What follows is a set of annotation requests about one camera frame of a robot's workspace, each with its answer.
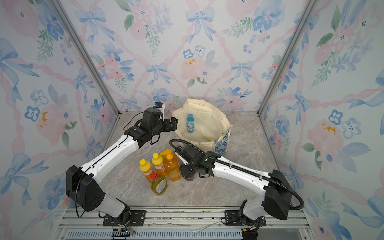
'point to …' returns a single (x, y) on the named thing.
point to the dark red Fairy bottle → (186, 178)
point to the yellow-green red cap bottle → (159, 184)
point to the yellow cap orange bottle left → (145, 168)
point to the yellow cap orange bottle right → (157, 162)
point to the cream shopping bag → (211, 127)
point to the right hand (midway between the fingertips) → (186, 165)
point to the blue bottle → (190, 124)
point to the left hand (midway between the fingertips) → (172, 119)
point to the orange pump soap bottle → (172, 163)
